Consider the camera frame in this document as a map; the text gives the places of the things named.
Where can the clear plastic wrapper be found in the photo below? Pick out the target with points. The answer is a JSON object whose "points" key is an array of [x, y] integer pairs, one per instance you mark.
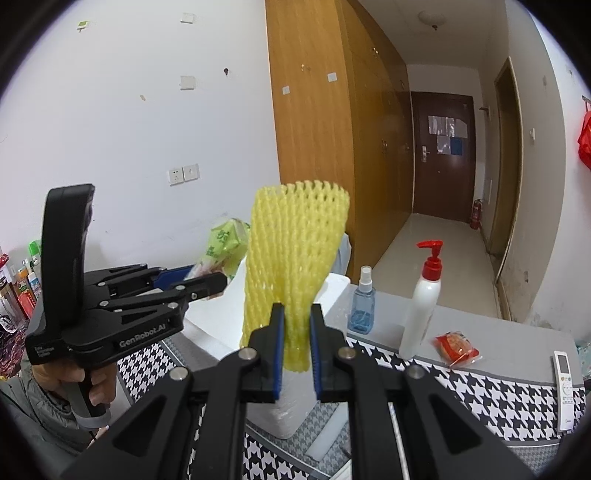
{"points": [[583, 356]]}

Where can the green white wall sticker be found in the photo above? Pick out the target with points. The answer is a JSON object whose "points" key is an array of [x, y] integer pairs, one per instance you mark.
{"points": [[83, 24]]}

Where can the row of colourful bottles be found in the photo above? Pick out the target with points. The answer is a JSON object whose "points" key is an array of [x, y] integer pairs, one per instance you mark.
{"points": [[23, 286]]}

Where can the white foam box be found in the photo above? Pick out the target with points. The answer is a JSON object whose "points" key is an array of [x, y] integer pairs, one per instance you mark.
{"points": [[286, 415]]}

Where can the white pump bottle red cap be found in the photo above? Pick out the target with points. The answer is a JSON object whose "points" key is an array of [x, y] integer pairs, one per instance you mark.
{"points": [[422, 304]]}

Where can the ceiling lamp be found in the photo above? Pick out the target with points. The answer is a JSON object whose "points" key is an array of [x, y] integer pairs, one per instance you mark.
{"points": [[431, 17]]}

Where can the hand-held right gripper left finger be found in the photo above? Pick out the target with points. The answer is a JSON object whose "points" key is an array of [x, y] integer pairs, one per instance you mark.
{"points": [[277, 355]]}

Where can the person's left forearm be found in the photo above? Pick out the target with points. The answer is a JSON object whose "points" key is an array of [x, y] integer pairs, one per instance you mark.
{"points": [[32, 415]]}

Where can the houndstooth tablecloth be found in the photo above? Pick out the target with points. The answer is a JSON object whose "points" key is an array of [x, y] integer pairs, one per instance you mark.
{"points": [[485, 397]]}

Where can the red fire extinguisher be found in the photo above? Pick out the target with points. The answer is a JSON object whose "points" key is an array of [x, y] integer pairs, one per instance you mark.
{"points": [[475, 217]]}

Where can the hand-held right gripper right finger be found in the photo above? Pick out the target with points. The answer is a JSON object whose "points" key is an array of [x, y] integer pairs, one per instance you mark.
{"points": [[316, 355]]}

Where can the red plastic bag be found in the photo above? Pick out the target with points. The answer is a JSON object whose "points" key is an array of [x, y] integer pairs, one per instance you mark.
{"points": [[586, 143]]}

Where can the wooden door frame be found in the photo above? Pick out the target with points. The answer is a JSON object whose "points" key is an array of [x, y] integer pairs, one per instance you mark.
{"points": [[517, 184]]}

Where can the white wall socket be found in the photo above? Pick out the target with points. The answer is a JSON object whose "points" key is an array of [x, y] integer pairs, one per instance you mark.
{"points": [[191, 172], [176, 177]]}

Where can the person's left hand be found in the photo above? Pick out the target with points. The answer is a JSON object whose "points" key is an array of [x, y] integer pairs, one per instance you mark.
{"points": [[102, 385]]}

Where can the white remote control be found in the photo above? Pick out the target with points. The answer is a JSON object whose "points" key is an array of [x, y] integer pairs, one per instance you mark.
{"points": [[564, 387]]}

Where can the green plastic packet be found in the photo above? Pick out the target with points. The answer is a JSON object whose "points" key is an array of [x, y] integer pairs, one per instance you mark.
{"points": [[226, 244]]}

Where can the white paper notices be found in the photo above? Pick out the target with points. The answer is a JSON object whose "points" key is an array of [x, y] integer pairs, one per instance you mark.
{"points": [[438, 127]]}

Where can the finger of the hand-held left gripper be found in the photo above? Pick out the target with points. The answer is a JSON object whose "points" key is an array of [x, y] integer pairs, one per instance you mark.
{"points": [[207, 286], [171, 278]]}

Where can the blue spray bottle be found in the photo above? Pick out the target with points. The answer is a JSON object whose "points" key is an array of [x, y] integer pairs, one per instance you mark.
{"points": [[362, 304]]}

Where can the white wall plate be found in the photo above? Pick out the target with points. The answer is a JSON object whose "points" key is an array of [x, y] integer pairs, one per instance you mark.
{"points": [[188, 82], [188, 17]]}

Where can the dark brown door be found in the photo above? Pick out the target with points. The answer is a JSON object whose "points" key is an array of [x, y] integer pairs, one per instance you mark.
{"points": [[438, 184]]}

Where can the blue paper notice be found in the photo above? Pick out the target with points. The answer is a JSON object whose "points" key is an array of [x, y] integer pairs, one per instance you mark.
{"points": [[455, 146]]}

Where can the red snack packet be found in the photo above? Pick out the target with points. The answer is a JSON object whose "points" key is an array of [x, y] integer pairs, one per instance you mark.
{"points": [[455, 347]]}

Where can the yellow foam net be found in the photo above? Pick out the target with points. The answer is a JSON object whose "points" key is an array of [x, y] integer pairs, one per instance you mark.
{"points": [[295, 240]]}

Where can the wooden wardrobe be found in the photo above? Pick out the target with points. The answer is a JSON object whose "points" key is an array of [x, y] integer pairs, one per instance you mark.
{"points": [[314, 138]]}

